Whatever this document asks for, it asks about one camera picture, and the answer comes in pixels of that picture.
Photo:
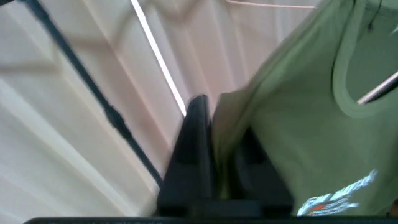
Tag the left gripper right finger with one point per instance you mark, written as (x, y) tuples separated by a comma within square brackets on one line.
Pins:
[(255, 180)]

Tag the beige curtain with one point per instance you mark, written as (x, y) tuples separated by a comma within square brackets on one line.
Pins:
[(62, 140)]

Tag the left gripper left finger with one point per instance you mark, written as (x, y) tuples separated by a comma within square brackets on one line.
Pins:
[(189, 168)]

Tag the green shirt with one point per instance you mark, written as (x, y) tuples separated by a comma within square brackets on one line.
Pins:
[(311, 130)]

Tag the black clothes rack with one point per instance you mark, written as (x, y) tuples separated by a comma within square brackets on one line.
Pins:
[(115, 119)]

